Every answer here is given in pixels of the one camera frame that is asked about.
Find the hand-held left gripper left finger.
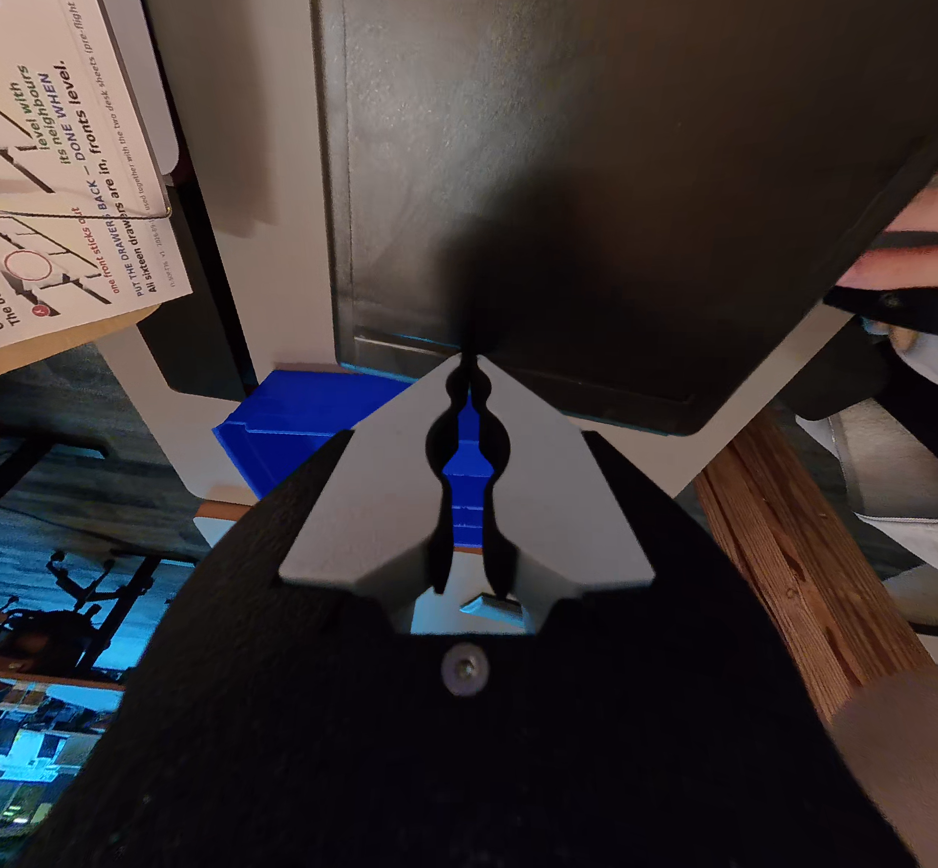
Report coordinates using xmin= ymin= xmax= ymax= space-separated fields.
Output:
xmin=278 ymin=355 xmax=463 ymax=634

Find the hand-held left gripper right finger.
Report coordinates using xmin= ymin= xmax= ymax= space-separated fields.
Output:
xmin=475 ymin=355 xmax=655 ymax=632

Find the black small-parts drawer cabinet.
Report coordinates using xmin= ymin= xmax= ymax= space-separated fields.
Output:
xmin=304 ymin=0 xmax=938 ymax=436

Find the person's left forearm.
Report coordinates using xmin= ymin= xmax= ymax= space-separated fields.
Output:
xmin=828 ymin=670 xmax=938 ymax=868

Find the wooden desk leg beam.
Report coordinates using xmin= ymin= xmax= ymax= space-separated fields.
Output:
xmin=695 ymin=410 xmax=938 ymax=726

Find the person's right hand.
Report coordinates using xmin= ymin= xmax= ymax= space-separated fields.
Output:
xmin=835 ymin=175 xmax=938 ymax=356

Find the large blue storage bin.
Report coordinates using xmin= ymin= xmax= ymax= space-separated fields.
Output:
xmin=213 ymin=368 xmax=493 ymax=554

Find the brown cardboard backing board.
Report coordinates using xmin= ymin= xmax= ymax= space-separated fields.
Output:
xmin=0 ymin=302 xmax=164 ymax=376

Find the lit display screen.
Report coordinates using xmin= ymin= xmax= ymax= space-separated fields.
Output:
xmin=0 ymin=553 xmax=200 ymax=868

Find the printed instruction sheet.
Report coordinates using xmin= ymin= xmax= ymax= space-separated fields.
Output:
xmin=0 ymin=0 xmax=195 ymax=350

